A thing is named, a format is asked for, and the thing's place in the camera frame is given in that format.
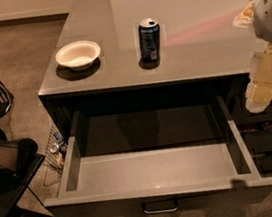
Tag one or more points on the metal drawer handle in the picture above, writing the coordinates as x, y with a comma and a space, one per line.
166, 206

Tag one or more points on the grey cabinet desk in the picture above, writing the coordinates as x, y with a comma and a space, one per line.
140, 68

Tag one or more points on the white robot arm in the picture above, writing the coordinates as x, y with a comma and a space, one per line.
258, 14

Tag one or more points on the black chair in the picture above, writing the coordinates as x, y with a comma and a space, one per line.
19, 162

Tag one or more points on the grey top drawer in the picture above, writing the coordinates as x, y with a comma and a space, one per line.
194, 155

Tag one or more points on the wire mesh waste basket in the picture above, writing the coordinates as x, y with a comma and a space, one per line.
54, 157

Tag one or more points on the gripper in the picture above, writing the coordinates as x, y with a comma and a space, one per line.
270, 16

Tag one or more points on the white paper bowl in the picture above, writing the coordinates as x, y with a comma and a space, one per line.
78, 55

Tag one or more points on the dark blue soda can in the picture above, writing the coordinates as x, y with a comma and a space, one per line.
149, 36

